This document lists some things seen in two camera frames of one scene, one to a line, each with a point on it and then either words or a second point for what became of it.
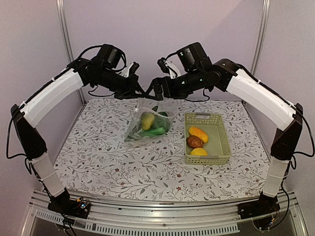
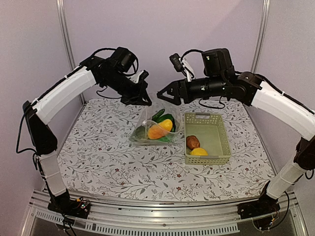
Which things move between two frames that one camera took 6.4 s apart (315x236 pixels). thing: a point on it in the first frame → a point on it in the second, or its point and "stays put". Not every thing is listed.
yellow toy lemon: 198,151 stays put
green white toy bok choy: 164,123 → 167,138
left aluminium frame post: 63,19 stays put
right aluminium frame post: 261,37 stays put
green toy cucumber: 151,132 → 156,117
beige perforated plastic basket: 217,146 stays put
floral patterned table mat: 98,161 stays put
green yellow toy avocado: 147,119 → 140,132
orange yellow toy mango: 195,131 → 161,129
